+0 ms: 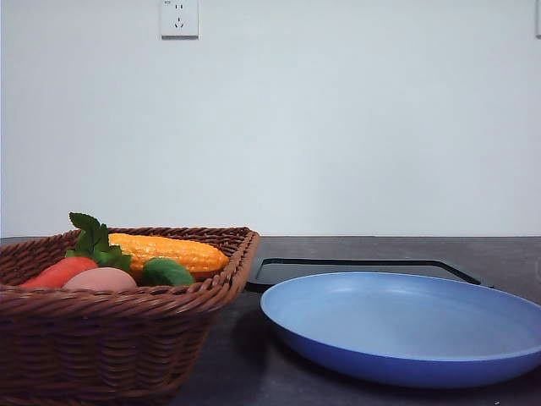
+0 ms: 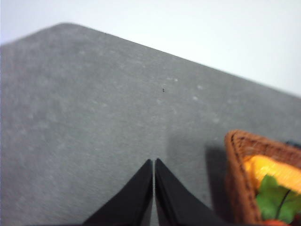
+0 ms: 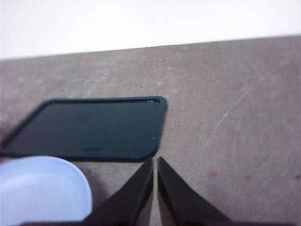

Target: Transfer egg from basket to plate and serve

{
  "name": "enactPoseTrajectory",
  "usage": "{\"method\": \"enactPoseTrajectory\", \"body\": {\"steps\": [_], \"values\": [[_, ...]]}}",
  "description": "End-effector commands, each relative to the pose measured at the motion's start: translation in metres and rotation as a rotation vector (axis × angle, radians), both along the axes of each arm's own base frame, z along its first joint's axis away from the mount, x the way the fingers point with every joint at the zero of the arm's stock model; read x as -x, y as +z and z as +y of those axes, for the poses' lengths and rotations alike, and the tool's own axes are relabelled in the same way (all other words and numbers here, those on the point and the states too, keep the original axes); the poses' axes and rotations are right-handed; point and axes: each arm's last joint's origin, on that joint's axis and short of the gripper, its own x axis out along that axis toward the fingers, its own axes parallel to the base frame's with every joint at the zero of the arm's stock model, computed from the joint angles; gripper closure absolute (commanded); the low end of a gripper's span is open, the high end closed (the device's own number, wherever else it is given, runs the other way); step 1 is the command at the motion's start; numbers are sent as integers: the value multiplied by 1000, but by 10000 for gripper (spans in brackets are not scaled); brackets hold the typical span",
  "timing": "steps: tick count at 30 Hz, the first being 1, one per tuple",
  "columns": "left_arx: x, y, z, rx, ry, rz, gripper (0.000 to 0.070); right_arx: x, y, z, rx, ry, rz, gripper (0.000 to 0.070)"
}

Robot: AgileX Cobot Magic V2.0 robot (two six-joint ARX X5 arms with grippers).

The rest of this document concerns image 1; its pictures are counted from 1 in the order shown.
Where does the blue round plate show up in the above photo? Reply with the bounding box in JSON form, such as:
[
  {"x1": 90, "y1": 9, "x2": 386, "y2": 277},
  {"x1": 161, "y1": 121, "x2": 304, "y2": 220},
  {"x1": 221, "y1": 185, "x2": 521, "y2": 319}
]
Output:
[{"x1": 260, "y1": 272, "x2": 541, "y2": 389}]

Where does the yellow toy corn cob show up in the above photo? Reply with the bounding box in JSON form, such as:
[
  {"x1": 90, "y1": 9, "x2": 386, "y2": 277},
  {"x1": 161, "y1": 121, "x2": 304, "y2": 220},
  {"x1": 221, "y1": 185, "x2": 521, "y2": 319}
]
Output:
[{"x1": 108, "y1": 233, "x2": 229, "y2": 276}]

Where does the brown egg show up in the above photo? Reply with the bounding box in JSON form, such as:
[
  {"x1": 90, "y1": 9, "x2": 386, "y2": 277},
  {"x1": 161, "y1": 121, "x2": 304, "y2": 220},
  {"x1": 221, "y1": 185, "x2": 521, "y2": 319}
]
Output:
[{"x1": 62, "y1": 267, "x2": 137, "y2": 290}]

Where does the orange toy carrot with leaves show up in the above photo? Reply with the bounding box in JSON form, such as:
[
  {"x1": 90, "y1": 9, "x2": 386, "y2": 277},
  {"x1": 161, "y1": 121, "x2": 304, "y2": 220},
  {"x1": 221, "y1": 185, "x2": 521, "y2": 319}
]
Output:
[{"x1": 20, "y1": 212, "x2": 132, "y2": 288}]

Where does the black rectangular tray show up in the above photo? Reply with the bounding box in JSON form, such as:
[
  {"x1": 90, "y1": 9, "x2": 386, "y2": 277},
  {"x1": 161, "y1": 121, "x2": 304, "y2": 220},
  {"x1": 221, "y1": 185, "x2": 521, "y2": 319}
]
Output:
[{"x1": 245, "y1": 258, "x2": 494, "y2": 293}]

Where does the green toy cucumber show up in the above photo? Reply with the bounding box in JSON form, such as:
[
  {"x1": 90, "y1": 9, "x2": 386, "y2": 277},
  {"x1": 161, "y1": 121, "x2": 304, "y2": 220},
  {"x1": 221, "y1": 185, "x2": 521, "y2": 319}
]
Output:
[{"x1": 142, "y1": 258, "x2": 195, "y2": 286}]

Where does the white wall power socket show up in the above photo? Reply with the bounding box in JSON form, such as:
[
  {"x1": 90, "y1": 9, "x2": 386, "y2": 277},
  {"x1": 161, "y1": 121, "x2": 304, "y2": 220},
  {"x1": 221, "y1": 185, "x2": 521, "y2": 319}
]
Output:
[{"x1": 161, "y1": 0, "x2": 199, "y2": 41}]

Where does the brown wicker basket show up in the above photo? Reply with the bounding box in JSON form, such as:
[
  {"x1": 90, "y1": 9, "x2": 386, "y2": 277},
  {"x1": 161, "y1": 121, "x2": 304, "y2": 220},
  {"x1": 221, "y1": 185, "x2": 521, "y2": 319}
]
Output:
[{"x1": 0, "y1": 227, "x2": 260, "y2": 406}]

